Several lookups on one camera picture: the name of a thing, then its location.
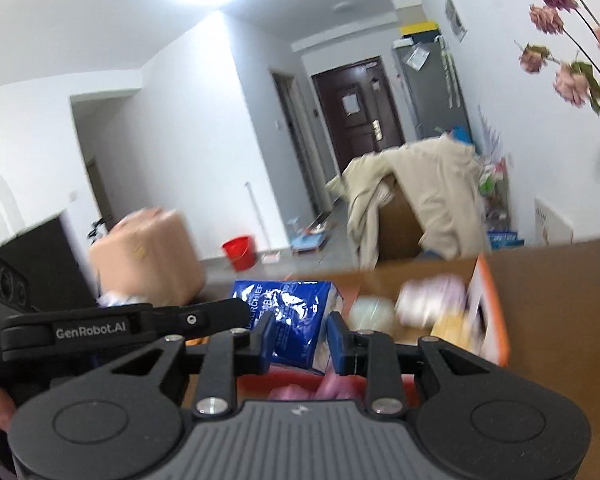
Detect beige coat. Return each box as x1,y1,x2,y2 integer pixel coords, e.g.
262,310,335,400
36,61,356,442
326,135,491,269

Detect dried pink flowers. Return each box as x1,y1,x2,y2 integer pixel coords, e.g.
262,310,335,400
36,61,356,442
517,0,600,117

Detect pink soft cloth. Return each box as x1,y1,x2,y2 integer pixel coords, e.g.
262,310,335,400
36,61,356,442
269,367,371,401

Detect blue floor tray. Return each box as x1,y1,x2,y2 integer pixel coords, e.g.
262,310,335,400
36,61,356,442
289,215,331,256

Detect orange-rimmed cardboard box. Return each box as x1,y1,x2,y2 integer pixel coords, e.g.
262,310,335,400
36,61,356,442
185,254,511,408

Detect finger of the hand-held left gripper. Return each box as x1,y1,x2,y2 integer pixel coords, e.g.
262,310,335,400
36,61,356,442
149,297,254,337

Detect stack of blue packets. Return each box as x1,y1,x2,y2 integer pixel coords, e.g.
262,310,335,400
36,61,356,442
487,230,525,251

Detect large brown cardboard box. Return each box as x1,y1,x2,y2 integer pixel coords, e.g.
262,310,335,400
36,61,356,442
377,175,426,261

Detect red bucket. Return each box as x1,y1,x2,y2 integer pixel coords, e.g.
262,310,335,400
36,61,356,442
221,235,257,272

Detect mop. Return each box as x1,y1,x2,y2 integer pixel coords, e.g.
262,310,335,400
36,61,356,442
244,181,282,265

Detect dark brown door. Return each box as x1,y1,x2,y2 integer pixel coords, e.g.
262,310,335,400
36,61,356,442
311,56,406,174

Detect blue tissue packet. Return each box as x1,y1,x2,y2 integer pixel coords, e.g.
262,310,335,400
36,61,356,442
229,279,344,376

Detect black cabinet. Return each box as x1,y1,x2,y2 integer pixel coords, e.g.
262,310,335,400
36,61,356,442
0,212,99,312

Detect wall electrical panel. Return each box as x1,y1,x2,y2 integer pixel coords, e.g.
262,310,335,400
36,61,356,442
444,0,469,44

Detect cluttered storage rack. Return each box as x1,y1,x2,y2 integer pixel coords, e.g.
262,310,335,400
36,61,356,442
477,105,516,234

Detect purple and white packet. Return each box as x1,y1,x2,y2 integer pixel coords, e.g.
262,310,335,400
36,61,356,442
394,274,469,329

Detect yellow and blue box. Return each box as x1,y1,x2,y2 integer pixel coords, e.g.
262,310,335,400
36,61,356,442
399,20,441,41

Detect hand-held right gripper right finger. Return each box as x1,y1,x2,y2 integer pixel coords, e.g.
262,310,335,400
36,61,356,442
327,311,502,418

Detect grey refrigerator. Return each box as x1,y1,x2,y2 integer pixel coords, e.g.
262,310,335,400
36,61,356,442
391,37,474,141

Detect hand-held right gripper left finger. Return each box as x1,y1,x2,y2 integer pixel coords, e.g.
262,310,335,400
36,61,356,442
111,312,276,419

